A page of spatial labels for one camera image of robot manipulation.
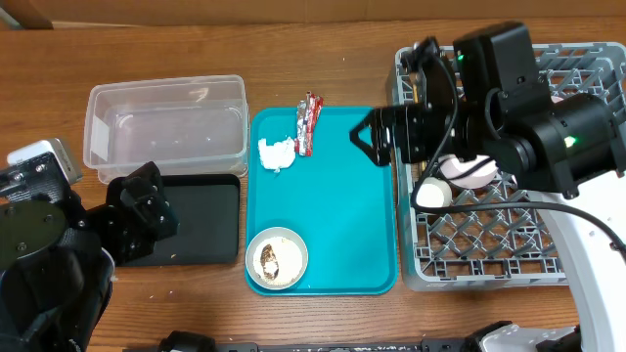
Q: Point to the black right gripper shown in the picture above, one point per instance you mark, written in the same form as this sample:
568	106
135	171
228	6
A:
414	145

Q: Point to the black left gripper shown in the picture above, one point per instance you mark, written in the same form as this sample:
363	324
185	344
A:
135	238

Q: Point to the white paper cup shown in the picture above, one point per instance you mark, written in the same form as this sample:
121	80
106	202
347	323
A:
434	193

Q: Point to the red silver snack wrapper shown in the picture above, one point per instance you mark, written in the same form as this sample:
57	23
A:
308	113

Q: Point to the white napkin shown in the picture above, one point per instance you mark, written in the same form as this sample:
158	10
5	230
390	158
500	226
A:
278	156

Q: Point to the pink bowl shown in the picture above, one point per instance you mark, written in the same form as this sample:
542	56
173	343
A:
472	174

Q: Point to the wooden chopstick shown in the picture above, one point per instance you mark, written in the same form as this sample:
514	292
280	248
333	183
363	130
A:
415	92

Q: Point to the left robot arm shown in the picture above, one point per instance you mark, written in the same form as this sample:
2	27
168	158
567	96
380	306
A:
58	258

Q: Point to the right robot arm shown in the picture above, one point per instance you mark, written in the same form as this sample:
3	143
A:
490	99

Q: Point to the grey dishwasher rack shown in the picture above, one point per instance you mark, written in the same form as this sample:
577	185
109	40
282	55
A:
503	248

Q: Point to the teal plastic tray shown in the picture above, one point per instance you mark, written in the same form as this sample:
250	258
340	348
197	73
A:
336	200

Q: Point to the black tray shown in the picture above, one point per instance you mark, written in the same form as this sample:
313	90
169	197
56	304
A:
207	207

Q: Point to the clear plastic bin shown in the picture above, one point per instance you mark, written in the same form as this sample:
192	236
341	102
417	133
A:
185	125

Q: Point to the grey bowl with food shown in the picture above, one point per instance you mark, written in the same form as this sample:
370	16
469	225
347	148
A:
276	258

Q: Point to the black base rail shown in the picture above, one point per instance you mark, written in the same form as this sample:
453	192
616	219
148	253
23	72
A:
318	347

